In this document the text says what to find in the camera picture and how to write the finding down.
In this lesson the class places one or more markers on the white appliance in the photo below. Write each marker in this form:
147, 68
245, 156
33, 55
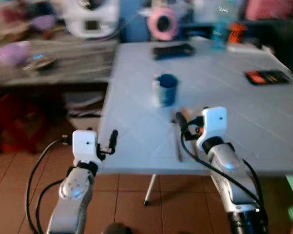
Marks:
90, 22

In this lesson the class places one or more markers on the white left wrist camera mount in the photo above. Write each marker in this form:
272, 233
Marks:
84, 145

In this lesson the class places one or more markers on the grey side bench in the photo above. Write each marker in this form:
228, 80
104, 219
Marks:
73, 63

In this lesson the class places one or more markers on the dark robot foot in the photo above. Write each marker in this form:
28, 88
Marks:
117, 229

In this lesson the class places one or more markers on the purple bowl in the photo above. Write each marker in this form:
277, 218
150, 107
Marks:
12, 53

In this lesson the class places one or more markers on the blue plastic bottle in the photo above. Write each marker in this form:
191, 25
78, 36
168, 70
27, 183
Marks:
219, 34

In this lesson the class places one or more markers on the black and orange packet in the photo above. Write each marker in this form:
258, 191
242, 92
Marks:
267, 77

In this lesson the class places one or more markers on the red crate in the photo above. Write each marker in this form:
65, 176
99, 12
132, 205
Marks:
24, 122

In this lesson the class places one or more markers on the blue cup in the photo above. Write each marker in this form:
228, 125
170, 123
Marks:
166, 90

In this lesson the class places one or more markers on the orange and black object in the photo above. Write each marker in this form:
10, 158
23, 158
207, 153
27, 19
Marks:
237, 33

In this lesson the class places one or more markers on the pink red cloth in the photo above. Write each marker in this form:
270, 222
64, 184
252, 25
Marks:
266, 9

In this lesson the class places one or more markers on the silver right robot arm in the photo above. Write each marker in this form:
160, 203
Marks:
232, 180

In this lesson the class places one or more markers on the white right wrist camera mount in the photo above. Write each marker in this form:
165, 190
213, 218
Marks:
214, 124

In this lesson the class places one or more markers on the dark plate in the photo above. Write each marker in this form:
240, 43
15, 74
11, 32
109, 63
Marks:
40, 63

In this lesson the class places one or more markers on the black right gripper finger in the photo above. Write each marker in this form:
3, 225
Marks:
181, 119

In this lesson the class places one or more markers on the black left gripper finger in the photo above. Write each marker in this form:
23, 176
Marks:
113, 139

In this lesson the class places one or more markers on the white folding table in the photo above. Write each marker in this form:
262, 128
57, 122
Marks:
254, 126

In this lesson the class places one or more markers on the thin long utensil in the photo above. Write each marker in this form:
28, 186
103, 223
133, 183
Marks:
178, 148

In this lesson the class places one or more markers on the black flat case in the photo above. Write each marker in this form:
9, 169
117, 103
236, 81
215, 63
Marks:
173, 51

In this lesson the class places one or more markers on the small purple object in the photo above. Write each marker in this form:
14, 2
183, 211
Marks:
43, 23

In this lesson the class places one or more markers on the pink tape roll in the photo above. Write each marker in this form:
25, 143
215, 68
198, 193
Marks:
156, 25

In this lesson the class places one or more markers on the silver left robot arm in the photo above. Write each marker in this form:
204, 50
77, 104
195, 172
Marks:
74, 195

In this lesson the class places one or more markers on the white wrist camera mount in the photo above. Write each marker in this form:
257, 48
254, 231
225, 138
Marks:
84, 145
214, 124

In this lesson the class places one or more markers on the white storage box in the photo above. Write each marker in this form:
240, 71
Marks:
85, 109

